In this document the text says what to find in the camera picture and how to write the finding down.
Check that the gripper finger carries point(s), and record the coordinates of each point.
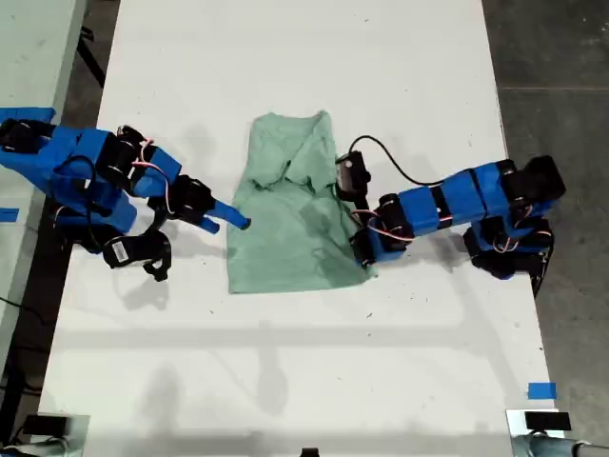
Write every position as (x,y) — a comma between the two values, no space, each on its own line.
(211,226)
(230,215)
(365,262)

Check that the pale green T-shirt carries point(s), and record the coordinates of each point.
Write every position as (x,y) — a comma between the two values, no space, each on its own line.
(276,247)

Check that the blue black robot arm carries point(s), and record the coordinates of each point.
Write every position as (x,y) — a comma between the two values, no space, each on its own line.
(66,157)
(457,200)

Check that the black table stand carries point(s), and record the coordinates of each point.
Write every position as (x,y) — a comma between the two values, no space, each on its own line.
(92,62)

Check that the long blue tape strip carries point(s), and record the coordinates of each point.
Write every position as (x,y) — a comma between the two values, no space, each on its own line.
(28,114)

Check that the short blue tape strip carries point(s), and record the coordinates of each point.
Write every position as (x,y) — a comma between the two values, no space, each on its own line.
(7,215)

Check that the pale grey side table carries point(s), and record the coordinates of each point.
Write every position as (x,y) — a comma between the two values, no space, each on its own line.
(28,57)

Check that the blue tape square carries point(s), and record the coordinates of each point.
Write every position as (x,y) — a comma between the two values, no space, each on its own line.
(542,390)

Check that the grey metal plate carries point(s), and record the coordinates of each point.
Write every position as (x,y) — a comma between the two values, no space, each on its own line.
(78,438)
(515,423)

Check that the small black box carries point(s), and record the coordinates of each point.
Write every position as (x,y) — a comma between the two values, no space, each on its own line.
(547,421)
(45,424)

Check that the grey metal tube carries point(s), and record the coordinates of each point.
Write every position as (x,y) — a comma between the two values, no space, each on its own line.
(547,447)
(43,448)

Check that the camera black stalk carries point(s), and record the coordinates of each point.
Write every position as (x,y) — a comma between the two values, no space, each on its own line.
(159,247)
(361,207)

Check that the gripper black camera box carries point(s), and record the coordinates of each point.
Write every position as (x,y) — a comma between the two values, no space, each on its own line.
(352,171)
(121,252)

